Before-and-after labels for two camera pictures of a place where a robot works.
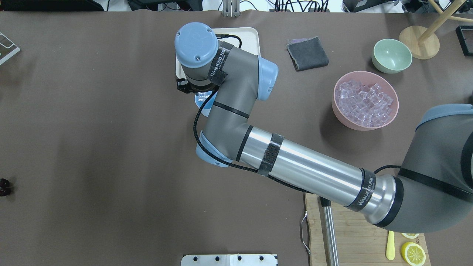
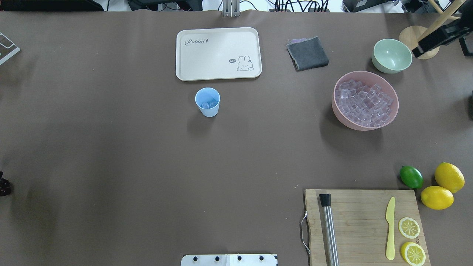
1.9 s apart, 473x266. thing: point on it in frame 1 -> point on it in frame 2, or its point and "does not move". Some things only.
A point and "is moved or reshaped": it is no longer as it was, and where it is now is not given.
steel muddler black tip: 326,205 does not move
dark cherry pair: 5,188 does not move
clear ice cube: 201,96 is moved or reshaped
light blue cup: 200,98 does not move
